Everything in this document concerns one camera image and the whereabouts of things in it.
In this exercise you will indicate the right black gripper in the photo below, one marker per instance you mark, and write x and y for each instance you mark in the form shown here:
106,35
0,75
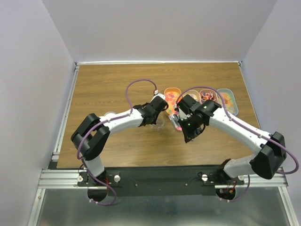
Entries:
189,135

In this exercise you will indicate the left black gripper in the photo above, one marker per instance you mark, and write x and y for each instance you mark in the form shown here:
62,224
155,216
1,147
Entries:
154,121

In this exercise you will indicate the clear glass jar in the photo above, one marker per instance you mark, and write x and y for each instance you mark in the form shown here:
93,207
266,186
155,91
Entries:
160,122

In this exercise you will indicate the silver metal scoop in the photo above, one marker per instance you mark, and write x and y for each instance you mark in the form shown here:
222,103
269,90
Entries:
174,120

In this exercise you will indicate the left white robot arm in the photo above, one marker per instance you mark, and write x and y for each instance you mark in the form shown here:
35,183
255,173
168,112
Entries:
92,134

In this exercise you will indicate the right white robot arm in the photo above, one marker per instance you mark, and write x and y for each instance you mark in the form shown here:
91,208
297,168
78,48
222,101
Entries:
268,152

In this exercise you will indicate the orange tray star candies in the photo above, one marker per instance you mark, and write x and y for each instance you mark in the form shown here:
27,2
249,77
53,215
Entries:
171,96

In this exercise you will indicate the blue tray popsicle candies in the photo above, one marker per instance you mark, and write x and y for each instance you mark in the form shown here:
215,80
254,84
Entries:
230,102

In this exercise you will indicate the beige tray swirl lollipops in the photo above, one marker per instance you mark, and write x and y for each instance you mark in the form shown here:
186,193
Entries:
193,93

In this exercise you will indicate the pink tray round lollipops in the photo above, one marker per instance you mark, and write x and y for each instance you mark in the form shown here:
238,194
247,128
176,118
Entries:
208,94

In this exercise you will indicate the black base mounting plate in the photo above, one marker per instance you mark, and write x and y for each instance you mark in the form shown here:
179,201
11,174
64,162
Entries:
168,180

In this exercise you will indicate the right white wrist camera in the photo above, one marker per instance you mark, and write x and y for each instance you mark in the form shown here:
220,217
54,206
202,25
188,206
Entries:
182,114

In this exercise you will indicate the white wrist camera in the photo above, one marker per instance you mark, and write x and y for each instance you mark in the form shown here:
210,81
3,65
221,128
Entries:
156,93
182,114

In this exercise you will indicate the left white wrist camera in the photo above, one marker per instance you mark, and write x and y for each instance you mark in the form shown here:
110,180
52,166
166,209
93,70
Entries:
156,93

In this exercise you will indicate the aluminium frame rail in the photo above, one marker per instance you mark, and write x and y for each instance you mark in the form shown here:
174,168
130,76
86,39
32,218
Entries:
63,179

